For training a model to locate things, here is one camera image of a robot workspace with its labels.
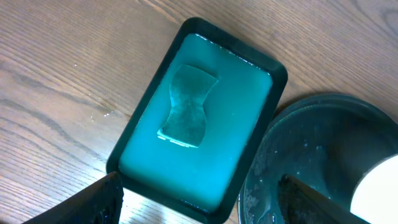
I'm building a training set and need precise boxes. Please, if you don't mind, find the black rectangular water tray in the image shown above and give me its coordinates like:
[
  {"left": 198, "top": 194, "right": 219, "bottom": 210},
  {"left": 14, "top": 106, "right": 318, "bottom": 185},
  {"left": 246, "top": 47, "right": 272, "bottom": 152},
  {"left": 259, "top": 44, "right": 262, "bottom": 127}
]
[{"left": 106, "top": 17, "right": 288, "bottom": 223}]

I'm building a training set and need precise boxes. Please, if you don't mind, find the green yellow scrub sponge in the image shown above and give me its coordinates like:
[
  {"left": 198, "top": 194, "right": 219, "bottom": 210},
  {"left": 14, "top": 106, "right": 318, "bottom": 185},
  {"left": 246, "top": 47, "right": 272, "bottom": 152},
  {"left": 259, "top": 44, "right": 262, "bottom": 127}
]
[{"left": 157, "top": 65, "right": 218, "bottom": 147}]

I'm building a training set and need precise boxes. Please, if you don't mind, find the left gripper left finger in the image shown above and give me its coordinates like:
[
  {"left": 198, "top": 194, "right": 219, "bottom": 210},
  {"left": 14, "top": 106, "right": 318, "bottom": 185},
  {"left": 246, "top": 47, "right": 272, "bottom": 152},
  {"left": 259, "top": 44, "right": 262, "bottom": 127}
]
[{"left": 24, "top": 172, "right": 124, "bottom": 224}]

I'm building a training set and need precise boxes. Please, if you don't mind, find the black round serving tray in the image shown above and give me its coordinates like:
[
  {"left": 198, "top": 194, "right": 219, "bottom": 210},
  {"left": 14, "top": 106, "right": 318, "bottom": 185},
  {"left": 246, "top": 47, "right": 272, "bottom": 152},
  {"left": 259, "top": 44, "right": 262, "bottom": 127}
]
[{"left": 238, "top": 94, "right": 397, "bottom": 223}]

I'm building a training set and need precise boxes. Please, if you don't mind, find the white plate top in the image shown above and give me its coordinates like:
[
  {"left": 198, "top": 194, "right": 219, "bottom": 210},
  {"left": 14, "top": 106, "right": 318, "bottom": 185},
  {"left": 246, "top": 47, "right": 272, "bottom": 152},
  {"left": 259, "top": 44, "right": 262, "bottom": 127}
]
[{"left": 350, "top": 156, "right": 397, "bottom": 224}]

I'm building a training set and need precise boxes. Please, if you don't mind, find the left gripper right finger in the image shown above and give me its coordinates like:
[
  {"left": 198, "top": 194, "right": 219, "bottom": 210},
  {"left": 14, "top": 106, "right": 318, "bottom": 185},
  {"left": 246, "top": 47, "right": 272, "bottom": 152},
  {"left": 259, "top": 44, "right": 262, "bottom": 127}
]
[{"left": 277, "top": 174, "right": 369, "bottom": 224}]

